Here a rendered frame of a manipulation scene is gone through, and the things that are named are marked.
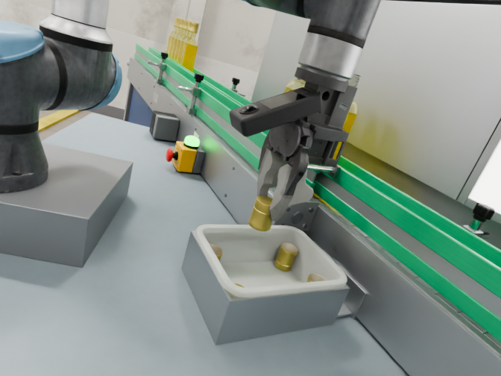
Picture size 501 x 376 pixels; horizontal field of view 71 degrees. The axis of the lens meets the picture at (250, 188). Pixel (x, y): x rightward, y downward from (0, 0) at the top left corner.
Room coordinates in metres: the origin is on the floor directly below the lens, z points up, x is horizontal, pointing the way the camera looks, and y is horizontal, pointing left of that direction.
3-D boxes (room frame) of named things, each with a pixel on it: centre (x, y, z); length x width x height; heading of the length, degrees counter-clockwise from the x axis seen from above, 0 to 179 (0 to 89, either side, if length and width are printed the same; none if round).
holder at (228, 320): (0.52, -0.09, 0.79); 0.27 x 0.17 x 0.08; 123
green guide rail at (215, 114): (1.42, 0.41, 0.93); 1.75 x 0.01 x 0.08; 33
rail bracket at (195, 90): (1.14, 0.28, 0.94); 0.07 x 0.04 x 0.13; 123
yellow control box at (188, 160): (0.98, 0.20, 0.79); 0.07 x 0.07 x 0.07; 33
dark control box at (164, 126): (1.22, 0.36, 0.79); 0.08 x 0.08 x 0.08; 33
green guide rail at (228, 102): (1.46, 0.35, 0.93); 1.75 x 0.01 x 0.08; 33
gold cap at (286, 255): (0.59, -0.10, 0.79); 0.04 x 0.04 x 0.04
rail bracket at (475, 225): (0.57, -0.38, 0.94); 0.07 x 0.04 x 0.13; 123
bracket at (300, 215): (0.67, -0.10, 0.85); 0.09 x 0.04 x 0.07; 123
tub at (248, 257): (0.51, -0.06, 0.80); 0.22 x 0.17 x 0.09; 123
